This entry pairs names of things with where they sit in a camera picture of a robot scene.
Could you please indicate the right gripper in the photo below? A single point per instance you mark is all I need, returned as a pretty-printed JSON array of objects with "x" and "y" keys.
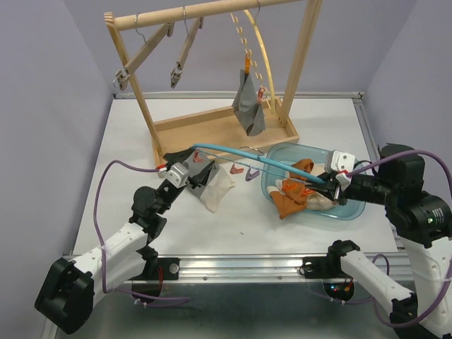
[{"x": 329, "y": 176}]

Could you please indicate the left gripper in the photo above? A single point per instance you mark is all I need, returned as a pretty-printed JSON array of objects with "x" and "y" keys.
[{"x": 200, "y": 178}]

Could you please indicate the white underwear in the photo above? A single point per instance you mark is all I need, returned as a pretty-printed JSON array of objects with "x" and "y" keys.
[{"x": 292, "y": 189}]

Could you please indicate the grey and cream underwear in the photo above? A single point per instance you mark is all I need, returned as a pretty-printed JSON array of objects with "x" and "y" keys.
[{"x": 214, "y": 187}]

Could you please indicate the orange and cream underwear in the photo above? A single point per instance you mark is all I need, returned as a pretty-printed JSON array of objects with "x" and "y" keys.
[{"x": 286, "y": 206}]

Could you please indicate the blue plastic hanger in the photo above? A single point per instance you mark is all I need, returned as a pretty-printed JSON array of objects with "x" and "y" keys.
[{"x": 311, "y": 179}]

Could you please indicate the plain grey underwear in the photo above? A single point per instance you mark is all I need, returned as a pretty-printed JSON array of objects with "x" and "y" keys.
[{"x": 248, "y": 111}]

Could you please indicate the beige cotton underwear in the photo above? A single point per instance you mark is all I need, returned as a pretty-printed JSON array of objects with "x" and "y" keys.
[{"x": 320, "y": 203}]

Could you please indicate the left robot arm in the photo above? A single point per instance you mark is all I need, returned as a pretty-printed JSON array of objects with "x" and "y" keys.
[{"x": 72, "y": 288}]

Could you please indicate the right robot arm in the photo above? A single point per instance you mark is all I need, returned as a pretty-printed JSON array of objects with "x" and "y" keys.
[{"x": 421, "y": 220}]

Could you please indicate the teal plastic bin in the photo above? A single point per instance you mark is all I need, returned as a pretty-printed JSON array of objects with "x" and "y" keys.
[{"x": 289, "y": 154}]

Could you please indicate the wooden clothes rack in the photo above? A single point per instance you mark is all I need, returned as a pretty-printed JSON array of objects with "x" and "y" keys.
[{"x": 218, "y": 126}]

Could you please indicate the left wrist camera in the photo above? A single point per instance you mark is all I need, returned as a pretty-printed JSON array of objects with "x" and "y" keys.
[{"x": 175, "y": 174}]

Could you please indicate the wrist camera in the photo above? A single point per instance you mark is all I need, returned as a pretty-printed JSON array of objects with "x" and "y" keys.
[
  {"x": 175, "y": 174},
  {"x": 340, "y": 164}
]

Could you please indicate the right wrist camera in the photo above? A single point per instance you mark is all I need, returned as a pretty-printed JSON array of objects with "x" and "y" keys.
[{"x": 340, "y": 164}]

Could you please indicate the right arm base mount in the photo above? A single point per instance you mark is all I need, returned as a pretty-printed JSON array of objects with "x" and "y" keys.
[{"x": 319, "y": 267}]

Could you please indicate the aluminium mounting rail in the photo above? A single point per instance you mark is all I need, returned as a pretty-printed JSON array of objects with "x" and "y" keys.
[{"x": 233, "y": 269}]

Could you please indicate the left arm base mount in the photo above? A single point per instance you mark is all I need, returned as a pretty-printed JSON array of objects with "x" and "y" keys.
[{"x": 156, "y": 266}]

